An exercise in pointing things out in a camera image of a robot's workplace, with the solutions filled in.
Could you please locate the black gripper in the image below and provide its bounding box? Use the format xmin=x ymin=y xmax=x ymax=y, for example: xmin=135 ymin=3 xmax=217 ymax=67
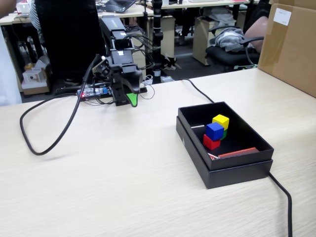
xmin=109 ymin=48 xmax=144 ymax=108

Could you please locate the blue wooden cube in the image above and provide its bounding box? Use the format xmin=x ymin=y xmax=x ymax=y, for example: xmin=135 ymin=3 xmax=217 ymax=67
xmin=205 ymin=122 xmax=225 ymax=141

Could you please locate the yellow wooden cube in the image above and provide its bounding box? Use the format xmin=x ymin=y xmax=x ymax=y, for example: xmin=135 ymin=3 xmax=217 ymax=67
xmin=212 ymin=114 xmax=230 ymax=131

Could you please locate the red wooden cube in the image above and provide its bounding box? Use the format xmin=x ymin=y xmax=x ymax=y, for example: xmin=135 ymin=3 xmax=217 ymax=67
xmin=203 ymin=134 xmax=222 ymax=151

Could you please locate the bare forearm of bystander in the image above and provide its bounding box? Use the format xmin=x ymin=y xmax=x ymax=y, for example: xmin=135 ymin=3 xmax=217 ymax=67
xmin=0 ymin=0 xmax=17 ymax=19

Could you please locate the open cardboard box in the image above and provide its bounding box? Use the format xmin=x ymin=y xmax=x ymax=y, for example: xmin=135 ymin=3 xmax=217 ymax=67
xmin=21 ymin=55 xmax=52 ymax=96

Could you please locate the black cardboard box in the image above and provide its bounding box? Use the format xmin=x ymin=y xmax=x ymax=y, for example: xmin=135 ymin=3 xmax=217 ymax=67
xmin=177 ymin=101 xmax=275 ymax=171

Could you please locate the black open box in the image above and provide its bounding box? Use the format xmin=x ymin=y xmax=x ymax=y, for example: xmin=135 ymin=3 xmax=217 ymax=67
xmin=175 ymin=115 xmax=274 ymax=190

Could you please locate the white box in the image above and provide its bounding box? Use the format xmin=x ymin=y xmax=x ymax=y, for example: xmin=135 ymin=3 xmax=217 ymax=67
xmin=16 ymin=2 xmax=34 ymax=16

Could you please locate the beige desk with white box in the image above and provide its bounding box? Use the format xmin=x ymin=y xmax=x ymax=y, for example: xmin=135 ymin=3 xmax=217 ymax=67
xmin=0 ymin=13 xmax=34 ymax=26

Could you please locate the large brown cardboard box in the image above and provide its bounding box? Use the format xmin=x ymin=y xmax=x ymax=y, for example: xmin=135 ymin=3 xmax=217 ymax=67
xmin=257 ymin=0 xmax=316 ymax=98

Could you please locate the beige drawer cabinet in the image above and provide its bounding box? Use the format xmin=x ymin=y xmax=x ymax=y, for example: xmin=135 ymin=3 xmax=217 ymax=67
xmin=123 ymin=23 xmax=147 ymax=76

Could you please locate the small black white object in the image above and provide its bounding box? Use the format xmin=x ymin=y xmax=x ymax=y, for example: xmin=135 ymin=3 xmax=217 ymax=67
xmin=161 ymin=54 xmax=179 ymax=71

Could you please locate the black vertical stand pole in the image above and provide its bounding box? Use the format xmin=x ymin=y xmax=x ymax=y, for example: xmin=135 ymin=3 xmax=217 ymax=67
xmin=151 ymin=0 xmax=165 ymax=84

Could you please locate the beige desk with laptop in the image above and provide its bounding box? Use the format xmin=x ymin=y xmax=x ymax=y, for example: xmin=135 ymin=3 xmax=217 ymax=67
xmin=97 ymin=3 xmax=155 ymax=19

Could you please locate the black mesh office chair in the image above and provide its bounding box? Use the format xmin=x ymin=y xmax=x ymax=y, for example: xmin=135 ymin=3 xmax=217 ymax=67
xmin=34 ymin=0 xmax=107 ymax=86

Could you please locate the black laptop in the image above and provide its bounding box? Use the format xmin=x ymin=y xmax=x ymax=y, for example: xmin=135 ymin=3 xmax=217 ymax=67
xmin=97 ymin=0 xmax=137 ymax=13

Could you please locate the black office armchair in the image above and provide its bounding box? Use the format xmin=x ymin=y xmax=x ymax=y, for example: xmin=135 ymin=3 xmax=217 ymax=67
xmin=204 ymin=24 xmax=265 ymax=73

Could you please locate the small white carton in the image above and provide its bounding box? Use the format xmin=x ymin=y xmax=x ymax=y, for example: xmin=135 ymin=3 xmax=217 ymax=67
xmin=22 ymin=70 xmax=43 ymax=83

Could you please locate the long beige office desk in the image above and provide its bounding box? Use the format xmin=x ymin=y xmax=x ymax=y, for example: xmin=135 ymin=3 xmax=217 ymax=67
xmin=145 ymin=0 xmax=260 ymax=10

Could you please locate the grey crumpled garment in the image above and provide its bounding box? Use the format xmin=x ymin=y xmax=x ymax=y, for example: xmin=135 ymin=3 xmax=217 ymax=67
xmin=211 ymin=27 xmax=254 ymax=53

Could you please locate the orange matchbox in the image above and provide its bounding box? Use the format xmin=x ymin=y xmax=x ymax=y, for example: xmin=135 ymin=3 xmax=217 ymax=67
xmin=218 ymin=147 xmax=260 ymax=159

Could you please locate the person in striped shirt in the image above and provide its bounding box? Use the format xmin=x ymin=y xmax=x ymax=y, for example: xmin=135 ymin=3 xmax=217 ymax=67
xmin=28 ymin=0 xmax=42 ymax=32

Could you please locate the person in white clothing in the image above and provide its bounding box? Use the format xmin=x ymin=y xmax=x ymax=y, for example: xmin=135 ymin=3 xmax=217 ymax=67
xmin=0 ymin=27 xmax=22 ymax=107

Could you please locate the seated person with bare knee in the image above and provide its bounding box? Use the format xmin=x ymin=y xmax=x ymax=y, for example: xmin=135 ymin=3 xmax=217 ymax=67
xmin=243 ymin=0 xmax=272 ymax=54

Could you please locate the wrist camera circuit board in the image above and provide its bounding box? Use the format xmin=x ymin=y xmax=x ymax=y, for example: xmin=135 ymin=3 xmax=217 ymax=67
xmin=92 ymin=55 xmax=111 ymax=78

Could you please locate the black sleeved camera cable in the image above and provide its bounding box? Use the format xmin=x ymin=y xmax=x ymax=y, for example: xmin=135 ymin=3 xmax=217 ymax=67
xmin=19 ymin=54 xmax=101 ymax=156

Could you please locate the narrow beige desk pedestal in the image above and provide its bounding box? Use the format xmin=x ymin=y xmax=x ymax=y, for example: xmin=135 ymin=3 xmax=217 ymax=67
xmin=160 ymin=16 xmax=176 ymax=60

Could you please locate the thick smooth black cable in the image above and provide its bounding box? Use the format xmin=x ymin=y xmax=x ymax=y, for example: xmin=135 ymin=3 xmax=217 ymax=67
xmin=178 ymin=78 xmax=294 ymax=237

